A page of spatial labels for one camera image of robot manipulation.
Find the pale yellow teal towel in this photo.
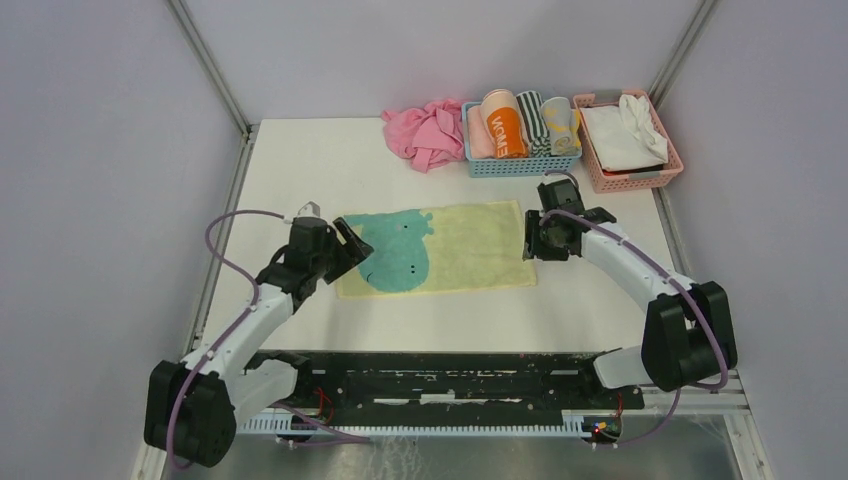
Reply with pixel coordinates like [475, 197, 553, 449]
[336, 200, 537, 299]

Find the yellow grey patterned towel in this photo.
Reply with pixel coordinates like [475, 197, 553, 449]
[541, 97, 582, 157]

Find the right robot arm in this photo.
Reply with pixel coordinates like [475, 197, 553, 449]
[523, 170, 738, 408]

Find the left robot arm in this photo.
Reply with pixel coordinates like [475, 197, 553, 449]
[143, 216, 374, 468]

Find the pink plastic basket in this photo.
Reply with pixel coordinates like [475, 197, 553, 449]
[572, 89, 684, 193]

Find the blue plastic basket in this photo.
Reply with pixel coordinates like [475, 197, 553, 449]
[461, 102, 583, 178]

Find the pale pink rolled towel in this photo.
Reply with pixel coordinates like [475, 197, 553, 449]
[466, 105, 495, 159]

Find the white folded cloth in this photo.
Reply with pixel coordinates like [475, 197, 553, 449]
[582, 94, 669, 172]

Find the black white striped rolled towel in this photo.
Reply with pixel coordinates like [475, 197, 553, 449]
[516, 90, 551, 157]

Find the orange rolled towel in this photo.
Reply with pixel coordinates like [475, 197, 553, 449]
[480, 89, 529, 160]

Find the crumpled pink towel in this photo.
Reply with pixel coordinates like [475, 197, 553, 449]
[380, 98, 465, 173]

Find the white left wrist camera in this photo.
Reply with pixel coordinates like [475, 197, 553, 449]
[295, 201, 322, 218]

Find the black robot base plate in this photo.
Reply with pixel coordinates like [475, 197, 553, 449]
[248, 351, 645, 427]

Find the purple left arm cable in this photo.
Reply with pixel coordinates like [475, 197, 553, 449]
[165, 209, 372, 472]

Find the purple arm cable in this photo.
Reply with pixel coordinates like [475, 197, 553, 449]
[540, 169, 730, 449]
[165, 209, 372, 472]

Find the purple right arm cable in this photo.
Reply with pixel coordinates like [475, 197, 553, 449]
[540, 169, 730, 449]

